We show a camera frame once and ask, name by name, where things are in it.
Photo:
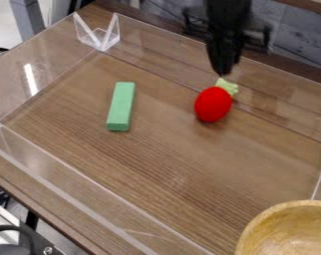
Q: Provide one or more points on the wooden bowl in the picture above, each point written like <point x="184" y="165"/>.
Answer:
<point x="285" y="230"/>

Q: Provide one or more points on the green rectangular block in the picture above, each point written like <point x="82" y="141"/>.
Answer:
<point x="122" y="106"/>

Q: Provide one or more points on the clear acrylic tray enclosure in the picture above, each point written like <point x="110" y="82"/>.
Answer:
<point x="172" y="187"/>

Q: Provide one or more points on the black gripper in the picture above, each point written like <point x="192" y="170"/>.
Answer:
<point x="229" y="26"/>

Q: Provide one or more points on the black metal bracket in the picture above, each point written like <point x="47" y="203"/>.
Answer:
<point x="44" y="247"/>

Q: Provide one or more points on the red plush fruit green leaf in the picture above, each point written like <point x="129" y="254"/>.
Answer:
<point x="214" y="101"/>

